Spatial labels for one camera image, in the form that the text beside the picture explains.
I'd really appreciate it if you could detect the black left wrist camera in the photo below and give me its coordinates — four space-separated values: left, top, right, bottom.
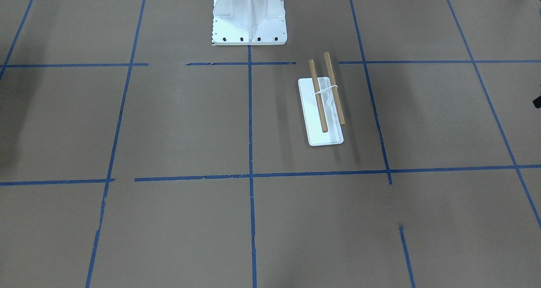
533 96 541 109

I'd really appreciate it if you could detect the wooden rack bar upper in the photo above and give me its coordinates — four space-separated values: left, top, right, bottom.
309 59 328 133

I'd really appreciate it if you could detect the white rack base tray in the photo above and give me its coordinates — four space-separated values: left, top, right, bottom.
298 76 344 147

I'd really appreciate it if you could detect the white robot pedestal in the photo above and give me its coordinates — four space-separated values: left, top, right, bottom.
211 0 288 46

